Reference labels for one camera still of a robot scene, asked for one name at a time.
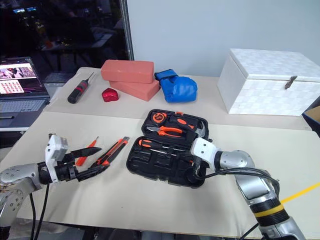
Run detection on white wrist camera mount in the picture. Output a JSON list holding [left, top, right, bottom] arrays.
[[44, 134, 69, 183], [189, 137, 223, 171]]

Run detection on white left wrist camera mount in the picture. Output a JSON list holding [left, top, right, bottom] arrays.
[[44, 134, 69, 183]]

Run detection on orange handled pliers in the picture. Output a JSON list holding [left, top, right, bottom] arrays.
[[146, 125, 185, 139]]

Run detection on blue boxing glove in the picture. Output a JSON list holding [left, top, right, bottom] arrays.
[[154, 68, 199, 104]]

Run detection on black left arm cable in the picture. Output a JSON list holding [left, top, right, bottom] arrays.
[[29, 193, 37, 240], [33, 183, 50, 240]]

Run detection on small orange screwdriver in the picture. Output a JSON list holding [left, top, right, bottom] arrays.
[[75, 136, 100, 167]]

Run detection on orange black tape measure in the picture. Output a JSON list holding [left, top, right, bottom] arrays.
[[152, 112, 168, 124]]

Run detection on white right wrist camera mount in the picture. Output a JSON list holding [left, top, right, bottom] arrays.
[[189, 137, 223, 171]]

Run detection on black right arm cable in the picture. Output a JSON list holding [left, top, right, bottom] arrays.
[[186, 166, 281, 198]]

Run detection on dark blue box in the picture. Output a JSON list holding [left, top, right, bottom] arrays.
[[301, 104, 320, 139]]

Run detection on black plastic tool case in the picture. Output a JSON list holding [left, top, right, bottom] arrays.
[[125, 108, 214, 190]]

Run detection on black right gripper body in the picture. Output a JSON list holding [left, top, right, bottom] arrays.
[[191, 155, 208, 177]]

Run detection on beige table cover sheet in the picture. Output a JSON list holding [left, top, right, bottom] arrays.
[[0, 110, 320, 239], [42, 66, 313, 131]]

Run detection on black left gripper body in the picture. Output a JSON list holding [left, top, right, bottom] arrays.
[[54, 153, 79, 184]]

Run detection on orange black utility knife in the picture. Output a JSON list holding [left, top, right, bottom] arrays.
[[90, 136, 131, 169]]

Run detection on grey metal pole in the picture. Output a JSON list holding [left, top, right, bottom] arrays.
[[118, 0, 135, 62]]

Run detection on open laptop computer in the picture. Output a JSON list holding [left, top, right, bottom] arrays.
[[0, 56, 51, 132]]

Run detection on black screwdriver with red band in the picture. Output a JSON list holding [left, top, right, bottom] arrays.
[[67, 71, 97, 105]]

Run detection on red crumpled object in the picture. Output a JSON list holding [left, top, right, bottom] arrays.
[[101, 87, 121, 103]]

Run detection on white woven storage box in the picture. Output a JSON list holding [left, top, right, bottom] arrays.
[[216, 48, 320, 117]]

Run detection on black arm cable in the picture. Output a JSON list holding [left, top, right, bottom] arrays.
[[186, 166, 281, 198], [29, 193, 37, 240], [33, 183, 50, 240]]

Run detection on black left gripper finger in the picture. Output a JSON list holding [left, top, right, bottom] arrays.
[[76, 164, 111, 182], [66, 146, 102, 160]]

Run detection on orange black handled screwdriver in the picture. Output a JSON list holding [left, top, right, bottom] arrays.
[[138, 139, 179, 154]]

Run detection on pink foam brick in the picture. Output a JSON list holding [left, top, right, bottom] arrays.
[[100, 59, 155, 84], [108, 79, 161, 102]]

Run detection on claw hammer orange black handle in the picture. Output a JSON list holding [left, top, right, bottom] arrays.
[[169, 117, 210, 139]]

